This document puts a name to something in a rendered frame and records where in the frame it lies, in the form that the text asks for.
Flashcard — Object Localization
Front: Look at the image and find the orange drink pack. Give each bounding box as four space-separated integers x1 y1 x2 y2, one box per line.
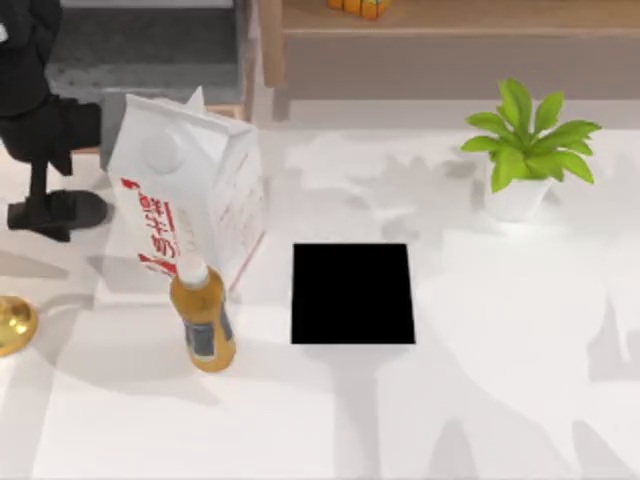
326 0 392 22

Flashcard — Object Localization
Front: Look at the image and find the white and red milk carton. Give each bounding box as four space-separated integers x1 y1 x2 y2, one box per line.
105 85 267 297

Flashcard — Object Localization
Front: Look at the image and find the green plant in white pot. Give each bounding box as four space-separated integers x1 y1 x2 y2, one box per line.
459 76 603 223

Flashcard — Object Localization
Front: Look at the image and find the orange bottle with white cap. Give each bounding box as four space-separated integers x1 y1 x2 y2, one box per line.
169 253 238 374

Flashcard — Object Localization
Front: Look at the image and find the wooden open shelf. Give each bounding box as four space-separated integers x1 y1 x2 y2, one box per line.
255 0 640 123

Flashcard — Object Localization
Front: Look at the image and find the black square mat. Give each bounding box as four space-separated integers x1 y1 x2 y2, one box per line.
290 242 417 347

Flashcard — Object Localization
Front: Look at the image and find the gold trophy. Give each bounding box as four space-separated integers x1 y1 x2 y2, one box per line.
0 294 40 358

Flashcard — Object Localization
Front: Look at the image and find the grey cabinet with dark inside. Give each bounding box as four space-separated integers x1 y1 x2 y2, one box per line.
43 0 259 171

